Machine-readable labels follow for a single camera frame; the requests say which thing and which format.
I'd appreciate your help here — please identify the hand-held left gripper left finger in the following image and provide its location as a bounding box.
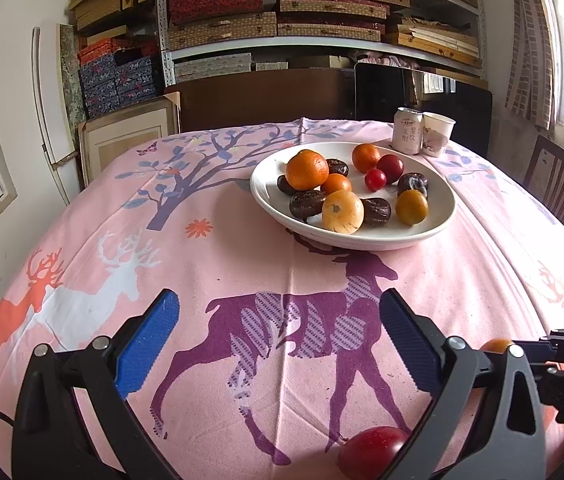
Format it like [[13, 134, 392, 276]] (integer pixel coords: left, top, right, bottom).
[[12, 287, 183, 480]]

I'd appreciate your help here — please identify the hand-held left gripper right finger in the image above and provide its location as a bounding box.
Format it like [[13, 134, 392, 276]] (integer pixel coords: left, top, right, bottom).
[[378, 287, 548, 480]]

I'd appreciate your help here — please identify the small orange mandarin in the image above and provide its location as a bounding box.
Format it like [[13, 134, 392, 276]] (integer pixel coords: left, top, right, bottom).
[[351, 143, 383, 173], [320, 173, 353, 196], [479, 338, 515, 355]]

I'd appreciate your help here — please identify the red apple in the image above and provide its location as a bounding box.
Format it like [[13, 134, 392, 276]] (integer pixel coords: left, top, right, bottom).
[[337, 426, 411, 480]]

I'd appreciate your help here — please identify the golden brown round fruit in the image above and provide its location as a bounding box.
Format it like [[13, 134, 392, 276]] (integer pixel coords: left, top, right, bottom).
[[395, 189, 430, 226]]

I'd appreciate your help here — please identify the pale yellow round fruit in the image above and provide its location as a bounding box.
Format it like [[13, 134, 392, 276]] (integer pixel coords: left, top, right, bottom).
[[322, 190, 365, 235]]

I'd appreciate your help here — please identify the white ceramic plate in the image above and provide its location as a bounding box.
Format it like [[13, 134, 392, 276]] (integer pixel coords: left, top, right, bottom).
[[250, 141, 458, 252]]

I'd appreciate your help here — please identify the small red cherry tomato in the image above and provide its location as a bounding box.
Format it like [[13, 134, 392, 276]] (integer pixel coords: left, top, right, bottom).
[[364, 168, 387, 192]]

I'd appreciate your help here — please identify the dark red plum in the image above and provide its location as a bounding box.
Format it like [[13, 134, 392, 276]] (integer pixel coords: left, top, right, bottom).
[[376, 154, 405, 183]]

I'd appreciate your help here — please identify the large orange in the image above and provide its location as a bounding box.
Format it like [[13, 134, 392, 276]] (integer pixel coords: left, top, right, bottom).
[[285, 150, 330, 192]]

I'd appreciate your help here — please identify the pink deer print tablecloth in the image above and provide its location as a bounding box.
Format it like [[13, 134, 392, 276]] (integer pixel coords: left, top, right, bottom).
[[0, 117, 564, 480]]

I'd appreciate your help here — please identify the dark wooden chair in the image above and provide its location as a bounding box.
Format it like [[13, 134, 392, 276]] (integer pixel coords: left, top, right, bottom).
[[522, 135, 564, 246]]

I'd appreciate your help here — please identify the white paper cup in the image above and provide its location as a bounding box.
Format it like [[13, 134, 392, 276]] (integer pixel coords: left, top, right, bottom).
[[421, 112, 457, 158]]

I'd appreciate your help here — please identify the white drink can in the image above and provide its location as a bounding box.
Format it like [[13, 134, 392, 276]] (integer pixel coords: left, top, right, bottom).
[[392, 107, 425, 155]]

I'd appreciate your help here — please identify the black glossy panel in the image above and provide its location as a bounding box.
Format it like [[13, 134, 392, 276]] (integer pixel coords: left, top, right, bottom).
[[353, 61, 494, 158]]

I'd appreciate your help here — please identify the white leaning panel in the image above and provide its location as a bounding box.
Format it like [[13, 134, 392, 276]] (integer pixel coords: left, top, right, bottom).
[[32, 25, 82, 206]]

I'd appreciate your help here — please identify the stack of blue patterned boxes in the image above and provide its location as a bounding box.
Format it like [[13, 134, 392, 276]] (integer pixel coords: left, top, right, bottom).
[[78, 55, 165, 121]]

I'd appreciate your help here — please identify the brown wooden board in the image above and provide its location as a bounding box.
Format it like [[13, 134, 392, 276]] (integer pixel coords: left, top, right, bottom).
[[164, 67, 357, 133]]

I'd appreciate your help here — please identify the mottled green panel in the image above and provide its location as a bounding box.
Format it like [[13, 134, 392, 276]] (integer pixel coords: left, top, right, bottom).
[[58, 22, 87, 126]]

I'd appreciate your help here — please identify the checked beige curtain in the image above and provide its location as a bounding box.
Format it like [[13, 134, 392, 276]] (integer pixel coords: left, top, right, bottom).
[[504, 0, 563, 131]]

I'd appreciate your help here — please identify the stack of grey flat boxes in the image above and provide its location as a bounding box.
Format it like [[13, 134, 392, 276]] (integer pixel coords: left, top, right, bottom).
[[174, 55, 290, 83]]

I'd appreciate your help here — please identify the pink cloth bundle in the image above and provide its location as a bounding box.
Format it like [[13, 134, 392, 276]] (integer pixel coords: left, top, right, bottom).
[[357, 51, 425, 68]]

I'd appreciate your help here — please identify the stack of orange boxes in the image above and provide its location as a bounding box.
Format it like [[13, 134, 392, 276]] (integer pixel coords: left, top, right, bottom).
[[76, 37, 160, 66]]

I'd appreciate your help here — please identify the stack of light wooden boxes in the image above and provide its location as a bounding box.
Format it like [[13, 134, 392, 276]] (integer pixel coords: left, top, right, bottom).
[[382, 0, 483, 68]]

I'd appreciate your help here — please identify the white metal shelf unit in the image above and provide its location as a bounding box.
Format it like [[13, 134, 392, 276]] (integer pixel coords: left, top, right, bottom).
[[154, 0, 488, 86]]

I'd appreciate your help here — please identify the stack of woven flat boxes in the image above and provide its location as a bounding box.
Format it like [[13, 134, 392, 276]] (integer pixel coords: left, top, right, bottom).
[[164, 0, 413, 53]]

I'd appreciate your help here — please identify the beige picture frame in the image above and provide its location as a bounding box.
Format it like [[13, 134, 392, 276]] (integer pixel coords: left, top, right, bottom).
[[78, 95, 181, 191]]

